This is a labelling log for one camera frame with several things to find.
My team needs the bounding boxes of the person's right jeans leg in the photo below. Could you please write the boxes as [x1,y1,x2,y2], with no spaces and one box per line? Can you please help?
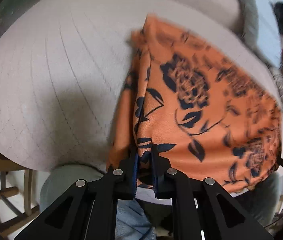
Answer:
[235,172,283,227]

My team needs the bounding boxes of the pink quilted mattress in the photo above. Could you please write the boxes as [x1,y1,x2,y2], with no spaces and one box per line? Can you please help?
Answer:
[0,0,283,171]

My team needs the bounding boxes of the small striped cushion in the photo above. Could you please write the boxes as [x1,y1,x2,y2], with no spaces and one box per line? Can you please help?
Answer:
[269,66,283,109]

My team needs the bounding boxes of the light blue pillow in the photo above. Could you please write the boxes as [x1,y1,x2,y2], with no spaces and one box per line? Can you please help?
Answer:
[240,0,282,68]

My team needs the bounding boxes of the orange black floral blouse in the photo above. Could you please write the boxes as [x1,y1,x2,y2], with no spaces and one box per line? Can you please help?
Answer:
[107,15,282,193]

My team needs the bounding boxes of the wooden chair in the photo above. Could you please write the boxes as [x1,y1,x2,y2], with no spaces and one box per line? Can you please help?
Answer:
[0,153,40,239]

